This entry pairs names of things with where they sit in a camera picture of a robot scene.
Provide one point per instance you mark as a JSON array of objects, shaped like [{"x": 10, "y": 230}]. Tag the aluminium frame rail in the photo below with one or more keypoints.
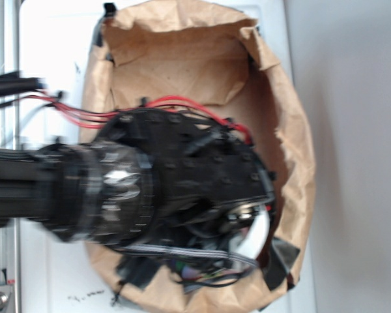
[{"x": 9, "y": 130}]

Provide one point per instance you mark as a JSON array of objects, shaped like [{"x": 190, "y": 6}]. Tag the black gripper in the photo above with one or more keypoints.
[{"x": 189, "y": 190}]

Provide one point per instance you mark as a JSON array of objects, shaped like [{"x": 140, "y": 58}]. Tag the brown paper-lined cardboard box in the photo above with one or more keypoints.
[{"x": 214, "y": 55}]

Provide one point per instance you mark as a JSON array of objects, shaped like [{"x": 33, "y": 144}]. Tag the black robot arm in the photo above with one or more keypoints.
[{"x": 62, "y": 187}]

